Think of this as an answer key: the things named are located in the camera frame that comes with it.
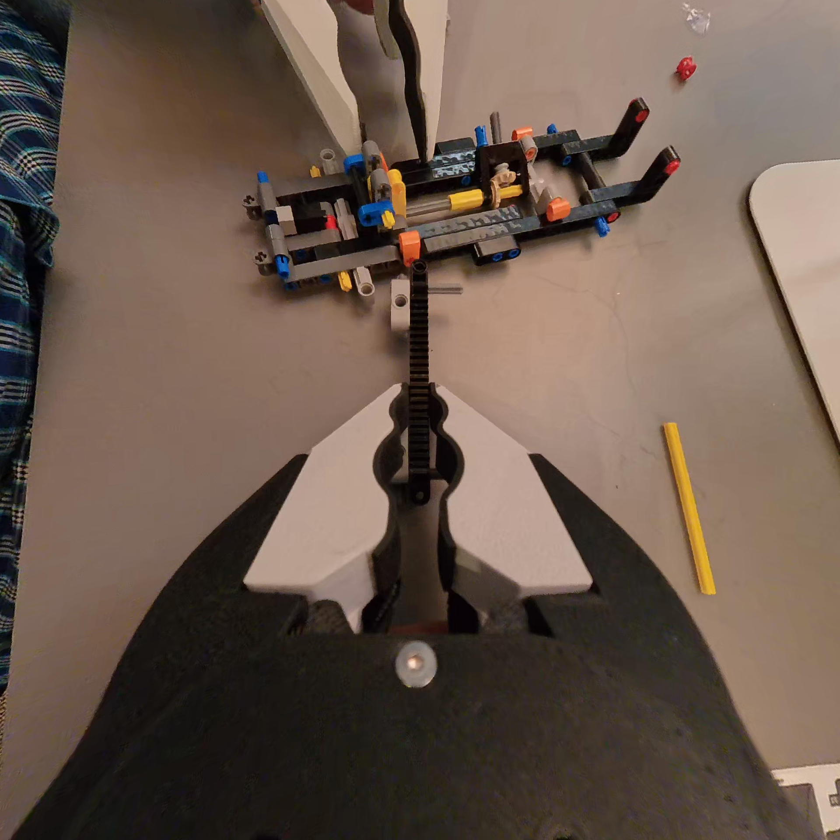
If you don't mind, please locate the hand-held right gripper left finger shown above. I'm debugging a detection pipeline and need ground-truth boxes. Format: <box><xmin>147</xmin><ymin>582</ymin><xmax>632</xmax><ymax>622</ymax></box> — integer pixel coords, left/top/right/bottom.
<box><xmin>244</xmin><ymin>384</ymin><xmax>412</xmax><ymax>634</ymax></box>

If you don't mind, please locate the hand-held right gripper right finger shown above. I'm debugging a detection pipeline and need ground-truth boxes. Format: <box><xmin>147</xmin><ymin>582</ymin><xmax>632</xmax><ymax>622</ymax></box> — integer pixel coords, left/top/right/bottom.
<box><xmin>430</xmin><ymin>384</ymin><xmax>595</xmax><ymax>634</ymax></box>

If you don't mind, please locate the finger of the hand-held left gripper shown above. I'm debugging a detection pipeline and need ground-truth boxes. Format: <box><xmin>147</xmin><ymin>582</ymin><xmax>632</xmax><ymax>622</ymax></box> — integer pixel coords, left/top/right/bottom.
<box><xmin>259</xmin><ymin>0</ymin><xmax>368</xmax><ymax>161</ymax></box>
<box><xmin>374</xmin><ymin>0</ymin><xmax>452</xmax><ymax>166</ymax></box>

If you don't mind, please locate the black lego chassis frame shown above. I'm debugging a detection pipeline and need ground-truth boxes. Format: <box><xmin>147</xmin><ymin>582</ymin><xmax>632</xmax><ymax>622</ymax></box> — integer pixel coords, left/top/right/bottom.
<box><xmin>241</xmin><ymin>96</ymin><xmax>683</xmax><ymax>298</ymax></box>

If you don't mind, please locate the black lego gear rack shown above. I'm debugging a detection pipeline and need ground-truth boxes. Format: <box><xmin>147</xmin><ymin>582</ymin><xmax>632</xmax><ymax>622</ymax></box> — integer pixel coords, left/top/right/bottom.
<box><xmin>407</xmin><ymin>259</ymin><xmax>435</xmax><ymax>506</ymax></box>

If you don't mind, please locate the yellow lego axle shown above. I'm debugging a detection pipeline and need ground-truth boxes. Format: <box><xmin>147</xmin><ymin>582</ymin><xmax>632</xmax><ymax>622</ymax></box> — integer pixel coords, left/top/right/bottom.
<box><xmin>662</xmin><ymin>421</ymin><xmax>718</xmax><ymax>597</ymax></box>

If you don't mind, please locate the lego sticker sheet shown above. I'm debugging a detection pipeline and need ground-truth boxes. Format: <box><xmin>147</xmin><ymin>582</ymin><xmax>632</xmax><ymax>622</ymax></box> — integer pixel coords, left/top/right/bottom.
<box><xmin>770</xmin><ymin>763</ymin><xmax>840</xmax><ymax>840</ymax></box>

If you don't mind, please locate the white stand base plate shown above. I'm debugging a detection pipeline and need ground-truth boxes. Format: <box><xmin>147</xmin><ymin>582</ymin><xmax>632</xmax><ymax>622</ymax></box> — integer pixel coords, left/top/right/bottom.
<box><xmin>748</xmin><ymin>159</ymin><xmax>840</xmax><ymax>455</ymax></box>

